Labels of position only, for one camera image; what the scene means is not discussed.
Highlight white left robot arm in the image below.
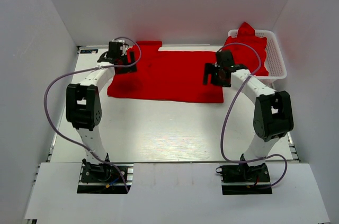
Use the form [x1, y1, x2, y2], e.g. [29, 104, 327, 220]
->
[66, 39, 137, 181]

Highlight white plastic basket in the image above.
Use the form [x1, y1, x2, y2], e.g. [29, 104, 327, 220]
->
[227, 29, 288, 86]

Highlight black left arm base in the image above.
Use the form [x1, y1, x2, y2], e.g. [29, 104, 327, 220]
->
[77, 159, 133, 194]

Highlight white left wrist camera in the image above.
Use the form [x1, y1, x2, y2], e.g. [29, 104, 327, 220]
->
[117, 40, 129, 55]

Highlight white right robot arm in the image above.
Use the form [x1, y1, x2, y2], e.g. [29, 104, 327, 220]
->
[203, 50, 294, 181]

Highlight red t shirt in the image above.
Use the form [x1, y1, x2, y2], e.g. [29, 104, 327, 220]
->
[107, 41, 224, 103]

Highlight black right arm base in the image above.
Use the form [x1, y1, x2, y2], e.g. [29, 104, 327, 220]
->
[216, 164, 272, 195]

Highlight red t shirts in basket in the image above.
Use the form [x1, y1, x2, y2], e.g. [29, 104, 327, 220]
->
[224, 22, 269, 76]

